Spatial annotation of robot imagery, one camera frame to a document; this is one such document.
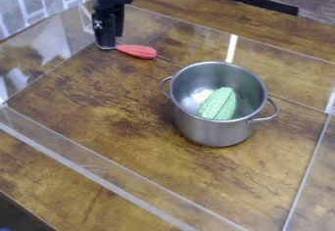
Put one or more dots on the black strip on table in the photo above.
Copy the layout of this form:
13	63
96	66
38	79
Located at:
271	5

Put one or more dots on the clear acrylic barrier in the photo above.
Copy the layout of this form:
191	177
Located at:
92	157

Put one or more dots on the pink handled metal spoon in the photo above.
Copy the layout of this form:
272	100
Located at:
140	51

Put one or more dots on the green bitter gourd toy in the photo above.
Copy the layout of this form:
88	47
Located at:
219	105

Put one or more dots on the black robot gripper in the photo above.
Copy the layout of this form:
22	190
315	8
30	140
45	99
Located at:
108	24

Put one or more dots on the stainless steel pot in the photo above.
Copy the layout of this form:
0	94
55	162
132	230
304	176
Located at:
188	88

